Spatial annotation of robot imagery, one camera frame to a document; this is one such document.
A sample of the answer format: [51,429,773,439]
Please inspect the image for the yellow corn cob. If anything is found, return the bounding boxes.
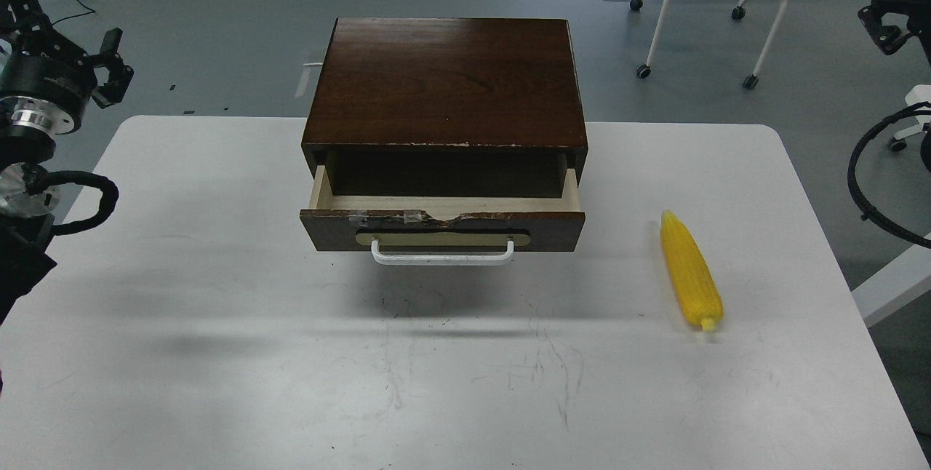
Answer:
[660,210,724,332]

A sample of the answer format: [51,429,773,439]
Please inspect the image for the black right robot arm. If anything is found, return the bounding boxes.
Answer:
[847,0,930,249]

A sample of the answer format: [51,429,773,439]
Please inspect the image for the wooden drawer with brown front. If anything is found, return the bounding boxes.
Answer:
[299,165,586,254]

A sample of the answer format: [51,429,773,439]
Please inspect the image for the white table leg bar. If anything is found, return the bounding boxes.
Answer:
[851,245,930,327]

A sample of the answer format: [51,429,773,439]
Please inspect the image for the dark brown wooden cabinet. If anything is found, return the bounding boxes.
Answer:
[300,17,589,175]

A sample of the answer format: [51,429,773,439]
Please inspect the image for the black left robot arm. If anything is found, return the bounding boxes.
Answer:
[1,0,135,317]

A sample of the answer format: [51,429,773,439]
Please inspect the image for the white drawer handle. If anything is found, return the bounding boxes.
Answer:
[370,239,516,266]

